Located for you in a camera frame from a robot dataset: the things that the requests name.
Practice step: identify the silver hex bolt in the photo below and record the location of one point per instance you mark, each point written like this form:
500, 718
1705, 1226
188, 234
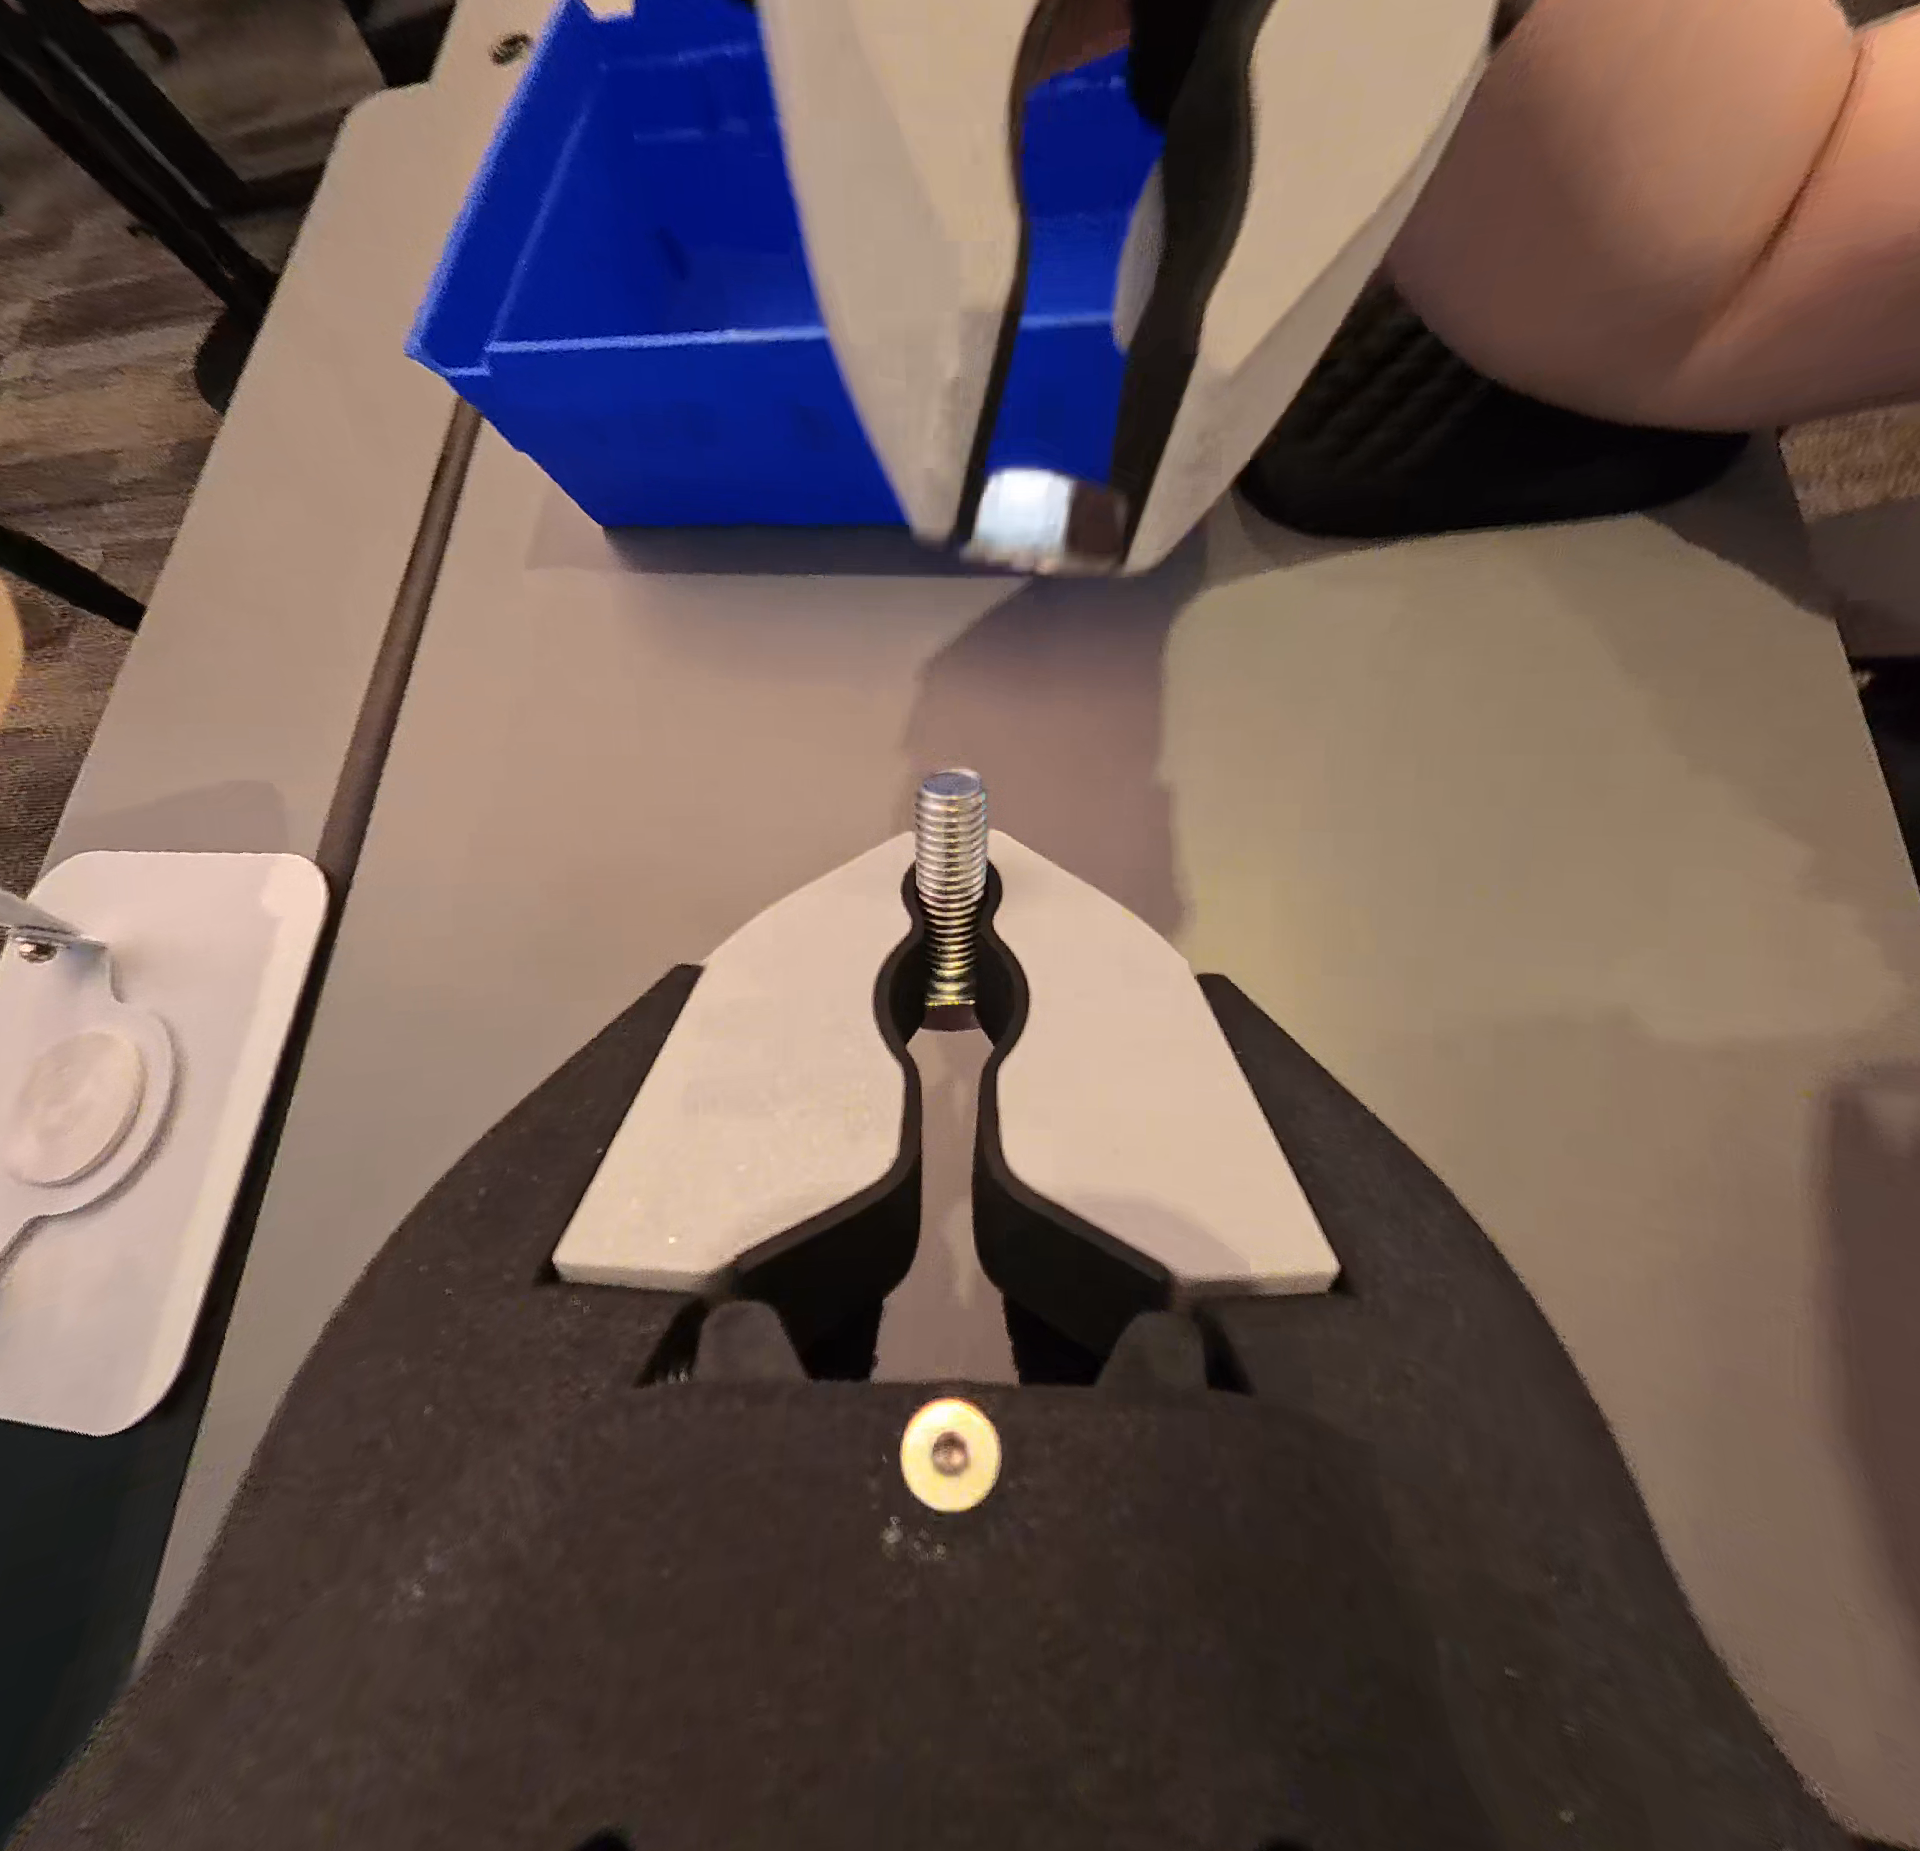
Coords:
953, 862

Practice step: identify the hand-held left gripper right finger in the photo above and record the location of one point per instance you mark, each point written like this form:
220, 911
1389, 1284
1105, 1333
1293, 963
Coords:
1156, 1099

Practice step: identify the blue plastic parts bin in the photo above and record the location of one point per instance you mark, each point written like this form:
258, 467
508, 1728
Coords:
675, 425

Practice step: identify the black framed easel board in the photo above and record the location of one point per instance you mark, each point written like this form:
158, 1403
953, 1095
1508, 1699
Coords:
240, 360

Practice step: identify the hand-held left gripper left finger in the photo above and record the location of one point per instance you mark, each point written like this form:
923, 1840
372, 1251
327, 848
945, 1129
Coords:
749, 1099

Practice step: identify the silver hex nut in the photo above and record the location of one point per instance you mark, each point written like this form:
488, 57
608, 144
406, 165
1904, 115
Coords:
1042, 518

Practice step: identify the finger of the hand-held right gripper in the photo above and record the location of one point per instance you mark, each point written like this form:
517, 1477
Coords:
900, 156
1350, 110

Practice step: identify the person's right forearm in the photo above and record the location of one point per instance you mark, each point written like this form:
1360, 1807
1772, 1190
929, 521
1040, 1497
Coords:
1649, 200

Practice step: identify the instruction sheet on stand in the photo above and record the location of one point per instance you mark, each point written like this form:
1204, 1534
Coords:
195, 1130

